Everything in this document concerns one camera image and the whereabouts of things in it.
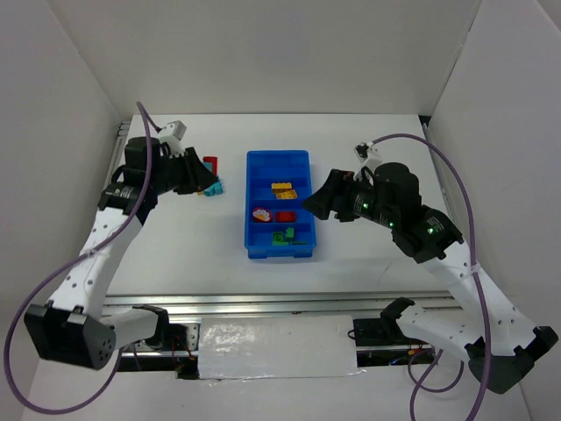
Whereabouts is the yellow striped lego brick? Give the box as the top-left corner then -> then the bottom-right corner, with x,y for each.
275,189 -> 298,200

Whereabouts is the green number one lego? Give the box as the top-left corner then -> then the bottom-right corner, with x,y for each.
285,227 -> 295,243

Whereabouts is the small green lego brick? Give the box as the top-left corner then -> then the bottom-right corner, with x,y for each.
272,232 -> 287,246

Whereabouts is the red flower lego brick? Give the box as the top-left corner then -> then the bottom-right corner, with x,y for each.
252,207 -> 273,223

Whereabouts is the red sloped lego piece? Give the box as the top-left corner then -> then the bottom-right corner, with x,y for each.
275,210 -> 297,223

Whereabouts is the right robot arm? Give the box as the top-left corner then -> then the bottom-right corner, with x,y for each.
302,162 -> 558,394

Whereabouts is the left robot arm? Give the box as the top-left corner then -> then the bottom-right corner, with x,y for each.
24,137 -> 217,370

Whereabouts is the teal printed lego block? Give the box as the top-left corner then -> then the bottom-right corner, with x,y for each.
203,179 -> 224,197

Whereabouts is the blue divided plastic tray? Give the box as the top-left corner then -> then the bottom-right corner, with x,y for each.
245,150 -> 316,260

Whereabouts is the white foil cover panel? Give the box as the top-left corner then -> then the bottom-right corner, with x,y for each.
198,315 -> 359,380

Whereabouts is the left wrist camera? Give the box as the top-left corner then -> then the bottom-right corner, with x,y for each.
158,120 -> 187,142

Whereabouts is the aluminium frame rail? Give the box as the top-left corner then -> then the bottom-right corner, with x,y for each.
103,291 -> 459,320

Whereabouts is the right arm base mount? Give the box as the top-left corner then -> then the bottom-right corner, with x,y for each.
347,318 -> 436,367

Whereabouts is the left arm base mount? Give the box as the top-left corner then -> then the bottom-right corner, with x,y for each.
117,323 -> 201,380

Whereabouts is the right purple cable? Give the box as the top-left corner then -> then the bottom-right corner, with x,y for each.
372,133 -> 490,421

